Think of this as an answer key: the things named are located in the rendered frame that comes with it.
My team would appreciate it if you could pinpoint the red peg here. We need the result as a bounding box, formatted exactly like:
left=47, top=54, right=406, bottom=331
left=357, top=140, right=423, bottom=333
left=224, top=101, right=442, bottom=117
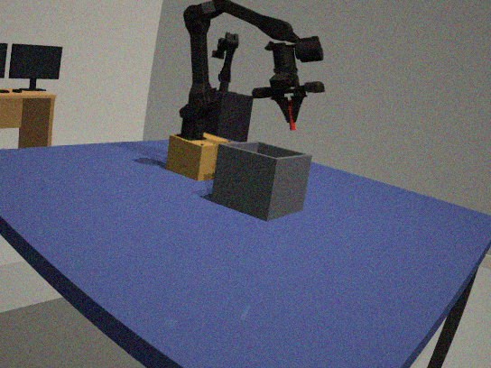
left=288, top=100, right=295, bottom=131

